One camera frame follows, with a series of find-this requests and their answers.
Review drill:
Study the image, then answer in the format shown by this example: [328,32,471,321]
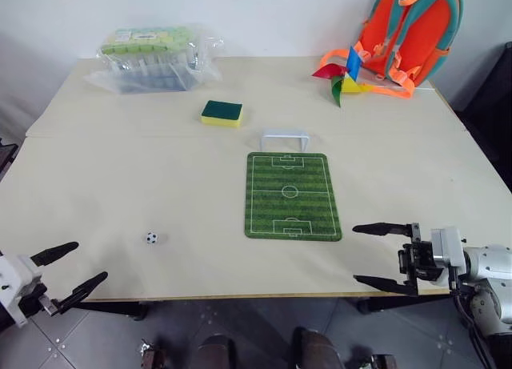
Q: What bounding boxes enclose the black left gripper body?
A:
[17,283,62,319]

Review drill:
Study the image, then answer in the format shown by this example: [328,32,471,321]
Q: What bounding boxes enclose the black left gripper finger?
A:
[55,271,110,312]
[30,241,80,267]

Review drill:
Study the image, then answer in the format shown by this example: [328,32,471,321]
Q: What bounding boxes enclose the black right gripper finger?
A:
[352,222,410,239]
[353,274,419,298]

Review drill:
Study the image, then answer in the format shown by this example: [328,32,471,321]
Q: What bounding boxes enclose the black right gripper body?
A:
[398,223,443,298]

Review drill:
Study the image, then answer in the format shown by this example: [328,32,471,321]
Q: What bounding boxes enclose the green soccer field mat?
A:
[244,151,343,241]

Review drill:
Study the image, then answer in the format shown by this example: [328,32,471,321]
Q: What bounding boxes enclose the small metallic floor fitting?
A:
[351,349,398,369]
[138,338,168,369]

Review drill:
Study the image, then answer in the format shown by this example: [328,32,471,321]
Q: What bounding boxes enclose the dark rounded shape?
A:
[290,327,342,369]
[198,333,238,369]

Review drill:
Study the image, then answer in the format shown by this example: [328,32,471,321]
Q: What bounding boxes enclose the black crate beside table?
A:
[0,136,20,182]

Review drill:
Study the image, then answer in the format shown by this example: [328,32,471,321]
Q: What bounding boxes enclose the colourful paper pinwheel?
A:
[311,46,374,108]

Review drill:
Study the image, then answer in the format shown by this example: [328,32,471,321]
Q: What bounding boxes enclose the black object beside table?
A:
[453,42,512,180]

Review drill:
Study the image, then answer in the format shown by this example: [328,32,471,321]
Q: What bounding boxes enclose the orange teal backpack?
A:
[319,0,466,100]

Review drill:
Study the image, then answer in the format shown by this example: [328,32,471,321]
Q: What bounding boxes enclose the yellow green dish sponge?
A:
[199,99,244,129]

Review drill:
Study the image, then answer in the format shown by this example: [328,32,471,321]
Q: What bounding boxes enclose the clear plastic bag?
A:
[83,22,225,95]

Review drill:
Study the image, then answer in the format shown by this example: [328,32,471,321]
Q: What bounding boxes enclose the green packaged sponge pack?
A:
[99,24,198,56]

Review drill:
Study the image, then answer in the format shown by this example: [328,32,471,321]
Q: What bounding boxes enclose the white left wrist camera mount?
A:
[0,254,44,329]

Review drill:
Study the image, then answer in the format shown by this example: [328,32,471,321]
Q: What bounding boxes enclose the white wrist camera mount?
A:
[429,226,468,287]
[0,254,44,329]

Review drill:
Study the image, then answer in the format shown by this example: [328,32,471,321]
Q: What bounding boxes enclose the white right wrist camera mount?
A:
[429,226,468,287]

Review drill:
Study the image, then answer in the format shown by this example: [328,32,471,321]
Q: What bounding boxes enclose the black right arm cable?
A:
[450,279,497,369]

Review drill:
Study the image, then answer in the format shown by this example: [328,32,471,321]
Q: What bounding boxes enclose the small white goal frame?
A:
[260,129,310,153]

